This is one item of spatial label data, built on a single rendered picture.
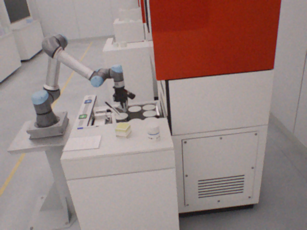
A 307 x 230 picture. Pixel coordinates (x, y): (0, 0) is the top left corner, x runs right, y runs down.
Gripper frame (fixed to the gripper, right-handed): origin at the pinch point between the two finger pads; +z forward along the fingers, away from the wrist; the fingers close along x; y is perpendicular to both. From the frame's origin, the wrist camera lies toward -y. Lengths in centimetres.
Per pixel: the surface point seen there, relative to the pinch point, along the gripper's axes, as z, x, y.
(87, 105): -4.2, 6.9, 30.1
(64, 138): 9.4, 34.4, 32.8
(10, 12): -38, -369, 550
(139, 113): 1.6, -1.7, -10.5
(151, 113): 1.5, -3.2, -19.6
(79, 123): -4.3, 32.4, 17.5
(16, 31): 8, -352, 530
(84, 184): 14, 66, -8
